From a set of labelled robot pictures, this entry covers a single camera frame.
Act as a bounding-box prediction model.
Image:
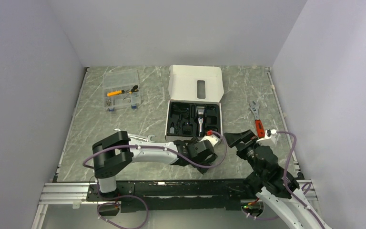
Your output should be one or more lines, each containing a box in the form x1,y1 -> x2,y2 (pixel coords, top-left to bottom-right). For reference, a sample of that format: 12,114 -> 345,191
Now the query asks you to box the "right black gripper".
224,128 -> 264,177

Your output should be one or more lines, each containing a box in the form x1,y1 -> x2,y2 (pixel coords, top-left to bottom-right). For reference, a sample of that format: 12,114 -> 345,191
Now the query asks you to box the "black silver hair clipper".
196,106 -> 205,136

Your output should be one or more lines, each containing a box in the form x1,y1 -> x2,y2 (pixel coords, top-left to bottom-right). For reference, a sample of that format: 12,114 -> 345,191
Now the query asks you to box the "white hair clipper box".
165,65 -> 224,141

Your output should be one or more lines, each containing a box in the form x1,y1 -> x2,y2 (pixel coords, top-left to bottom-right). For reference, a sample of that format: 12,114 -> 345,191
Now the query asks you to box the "black comb guard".
182,125 -> 193,135

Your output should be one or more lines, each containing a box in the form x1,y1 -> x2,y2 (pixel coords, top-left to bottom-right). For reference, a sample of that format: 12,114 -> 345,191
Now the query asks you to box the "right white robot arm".
224,129 -> 329,229

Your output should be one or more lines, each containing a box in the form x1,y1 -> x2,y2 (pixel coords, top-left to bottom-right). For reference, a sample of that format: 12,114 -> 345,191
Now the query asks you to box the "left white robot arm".
82,131 -> 221,200

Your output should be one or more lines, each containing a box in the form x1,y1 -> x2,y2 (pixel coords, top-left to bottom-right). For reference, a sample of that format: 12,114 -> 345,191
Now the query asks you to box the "small white oil bottle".
170,125 -> 175,134

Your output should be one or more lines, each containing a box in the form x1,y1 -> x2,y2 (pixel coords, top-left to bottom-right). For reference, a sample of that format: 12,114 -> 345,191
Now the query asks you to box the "silver combination wrench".
114,128 -> 155,142

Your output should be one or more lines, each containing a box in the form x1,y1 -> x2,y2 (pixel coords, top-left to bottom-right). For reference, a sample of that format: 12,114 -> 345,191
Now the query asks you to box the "black yellow small tool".
128,85 -> 139,94

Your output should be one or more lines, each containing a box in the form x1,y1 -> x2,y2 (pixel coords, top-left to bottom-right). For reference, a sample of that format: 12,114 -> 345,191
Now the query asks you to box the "clear plastic organizer box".
102,69 -> 141,112

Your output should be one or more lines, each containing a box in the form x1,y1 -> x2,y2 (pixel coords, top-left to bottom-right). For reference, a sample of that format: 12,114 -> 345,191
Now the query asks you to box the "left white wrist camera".
201,130 -> 221,147

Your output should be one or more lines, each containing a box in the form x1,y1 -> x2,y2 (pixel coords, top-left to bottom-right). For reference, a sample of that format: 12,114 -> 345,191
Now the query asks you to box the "red handled adjustable wrench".
249,101 -> 265,138

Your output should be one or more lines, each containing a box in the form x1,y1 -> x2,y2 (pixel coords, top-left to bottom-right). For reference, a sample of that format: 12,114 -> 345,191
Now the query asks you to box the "black power cord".
171,105 -> 187,117

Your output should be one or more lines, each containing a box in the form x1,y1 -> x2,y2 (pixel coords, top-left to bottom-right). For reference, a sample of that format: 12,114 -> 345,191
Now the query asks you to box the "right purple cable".
241,131 -> 327,229

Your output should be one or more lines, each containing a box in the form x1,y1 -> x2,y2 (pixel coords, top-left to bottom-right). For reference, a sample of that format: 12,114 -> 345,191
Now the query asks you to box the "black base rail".
86,179 -> 256,213

